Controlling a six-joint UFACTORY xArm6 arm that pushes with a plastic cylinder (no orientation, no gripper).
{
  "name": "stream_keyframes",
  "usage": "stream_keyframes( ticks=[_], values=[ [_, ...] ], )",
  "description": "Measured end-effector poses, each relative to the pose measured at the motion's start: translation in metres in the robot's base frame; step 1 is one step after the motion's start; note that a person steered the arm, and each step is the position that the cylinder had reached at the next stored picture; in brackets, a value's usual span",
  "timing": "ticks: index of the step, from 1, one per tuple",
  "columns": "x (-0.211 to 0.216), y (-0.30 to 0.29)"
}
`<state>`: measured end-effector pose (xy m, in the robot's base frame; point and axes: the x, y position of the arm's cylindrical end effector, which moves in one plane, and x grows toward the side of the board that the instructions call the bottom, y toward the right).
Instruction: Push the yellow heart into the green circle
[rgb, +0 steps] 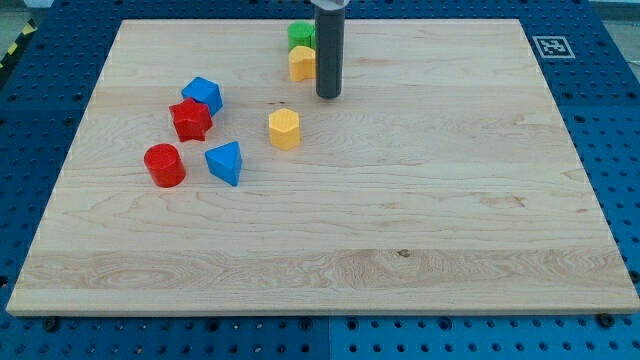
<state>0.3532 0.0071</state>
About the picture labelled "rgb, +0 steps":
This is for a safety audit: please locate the red cylinder block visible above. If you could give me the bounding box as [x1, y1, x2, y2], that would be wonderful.
[143, 143, 186, 188]

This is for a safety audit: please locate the yellow hexagon block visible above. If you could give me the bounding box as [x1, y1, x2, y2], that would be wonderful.
[269, 108, 301, 150]

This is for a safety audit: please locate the green cylinder block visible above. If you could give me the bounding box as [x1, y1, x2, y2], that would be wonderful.
[287, 21, 316, 52]

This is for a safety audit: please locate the white fiducial marker tag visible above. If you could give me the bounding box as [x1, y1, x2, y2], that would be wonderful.
[532, 35, 575, 59]

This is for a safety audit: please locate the blue cube block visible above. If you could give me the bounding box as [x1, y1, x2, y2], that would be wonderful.
[181, 77, 223, 116]

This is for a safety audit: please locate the blue triangle block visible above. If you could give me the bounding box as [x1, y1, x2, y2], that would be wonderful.
[204, 141, 243, 186]

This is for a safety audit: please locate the red star block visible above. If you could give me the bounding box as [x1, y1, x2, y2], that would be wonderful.
[169, 97, 213, 142]

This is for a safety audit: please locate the light wooden board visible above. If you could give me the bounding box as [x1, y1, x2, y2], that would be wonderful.
[7, 19, 639, 316]

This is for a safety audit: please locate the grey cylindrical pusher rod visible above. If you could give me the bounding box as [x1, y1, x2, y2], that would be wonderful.
[314, 5, 346, 99]

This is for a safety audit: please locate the yellow black hazard tape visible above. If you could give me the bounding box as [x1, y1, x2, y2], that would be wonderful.
[1, 18, 38, 72]

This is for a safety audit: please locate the yellow heart block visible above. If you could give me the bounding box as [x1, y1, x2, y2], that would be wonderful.
[288, 46, 316, 82]

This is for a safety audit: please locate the silver rod mount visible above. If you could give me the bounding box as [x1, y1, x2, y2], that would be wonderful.
[311, 0, 351, 11]

